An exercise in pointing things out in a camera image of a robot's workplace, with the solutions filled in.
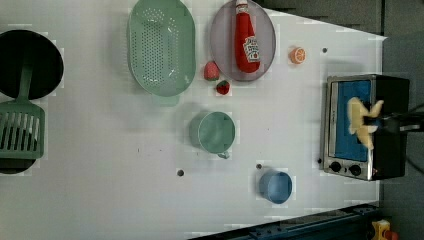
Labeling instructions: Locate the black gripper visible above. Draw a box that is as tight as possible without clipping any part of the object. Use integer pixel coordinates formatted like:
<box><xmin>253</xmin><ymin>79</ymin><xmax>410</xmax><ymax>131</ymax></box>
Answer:
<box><xmin>382</xmin><ymin>112</ymin><xmax>424</xmax><ymax>134</ymax></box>

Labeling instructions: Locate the green mug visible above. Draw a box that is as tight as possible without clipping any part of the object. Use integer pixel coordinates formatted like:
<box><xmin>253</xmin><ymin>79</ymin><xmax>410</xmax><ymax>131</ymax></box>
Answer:
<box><xmin>189</xmin><ymin>112</ymin><xmax>236</xmax><ymax>159</ymax></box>

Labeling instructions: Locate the green perforated colander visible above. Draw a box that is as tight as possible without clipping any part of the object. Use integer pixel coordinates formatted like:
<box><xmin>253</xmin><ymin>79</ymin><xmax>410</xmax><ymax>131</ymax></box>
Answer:
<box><xmin>127</xmin><ymin>0</ymin><xmax>196</xmax><ymax>107</ymax></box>

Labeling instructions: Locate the black round pan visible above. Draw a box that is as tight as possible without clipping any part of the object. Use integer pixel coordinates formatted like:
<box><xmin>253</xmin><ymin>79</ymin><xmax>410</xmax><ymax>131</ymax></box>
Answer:
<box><xmin>0</xmin><ymin>30</ymin><xmax>64</xmax><ymax>100</ymax></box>

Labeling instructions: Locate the pink strawberry toy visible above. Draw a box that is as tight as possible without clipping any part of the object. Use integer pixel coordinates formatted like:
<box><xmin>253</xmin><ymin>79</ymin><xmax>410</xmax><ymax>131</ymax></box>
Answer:
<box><xmin>204</xmin><ymin>61</ymin><xmax>220</xmax><ymax>81</ymax></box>

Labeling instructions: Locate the black toaster oven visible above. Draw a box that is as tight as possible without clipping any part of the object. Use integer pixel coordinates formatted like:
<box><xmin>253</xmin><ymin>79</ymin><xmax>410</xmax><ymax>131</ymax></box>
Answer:
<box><xmin>321</xmin><ymin>74</ymin><xmax>409</xmax><ymax>181</ymax></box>

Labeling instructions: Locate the yellow plush banana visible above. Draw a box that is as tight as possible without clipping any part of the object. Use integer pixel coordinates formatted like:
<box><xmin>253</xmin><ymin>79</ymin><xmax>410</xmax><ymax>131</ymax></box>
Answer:
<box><xmin>347</xmin><ymin>97</ymin><xmax>384</xmax><ymax>150</ymax></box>

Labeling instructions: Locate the red ketchup bottle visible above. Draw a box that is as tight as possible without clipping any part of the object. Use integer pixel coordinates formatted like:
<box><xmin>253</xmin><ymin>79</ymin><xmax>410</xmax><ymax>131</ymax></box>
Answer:
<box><xmin>234</xmin><ymin>0</ymin><xmax>261</xmax><ymax>73</ymax></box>

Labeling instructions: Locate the blue cup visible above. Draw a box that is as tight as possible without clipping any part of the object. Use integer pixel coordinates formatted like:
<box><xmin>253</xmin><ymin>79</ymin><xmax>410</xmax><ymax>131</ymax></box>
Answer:
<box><xmin>259</xmin><ymin>169</ymin><xmax>293</xmax><ymax>204</ymax></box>

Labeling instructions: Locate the red strawberry toy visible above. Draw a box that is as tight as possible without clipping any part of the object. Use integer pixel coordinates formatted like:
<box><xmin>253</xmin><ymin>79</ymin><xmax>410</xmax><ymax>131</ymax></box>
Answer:
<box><xmin>216</xmin><ymin>80</ymin><xmax>230</xmax><ymax>95</ymax></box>

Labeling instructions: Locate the grey oval plate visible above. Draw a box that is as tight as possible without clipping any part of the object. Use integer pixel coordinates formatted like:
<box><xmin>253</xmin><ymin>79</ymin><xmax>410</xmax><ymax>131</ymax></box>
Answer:
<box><xmin>210</xmin><ymin>0</ymin><xmax>276</xmax><ymax>81</ymax></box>

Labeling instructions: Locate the orange slice toy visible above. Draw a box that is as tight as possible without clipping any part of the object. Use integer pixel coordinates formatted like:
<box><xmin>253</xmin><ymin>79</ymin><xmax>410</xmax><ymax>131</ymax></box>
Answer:
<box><xmin>289</xmin><ymin>47</ymin><xmax>306</xmax><ymax>64</ymax></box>

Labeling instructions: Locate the green slotted spatula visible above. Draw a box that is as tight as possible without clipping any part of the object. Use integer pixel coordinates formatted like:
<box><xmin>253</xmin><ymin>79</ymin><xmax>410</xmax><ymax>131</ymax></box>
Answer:
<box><xmin>0</xmin><ymin>64</ymin><xmax>45</xmax><ymax>159</ymax></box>

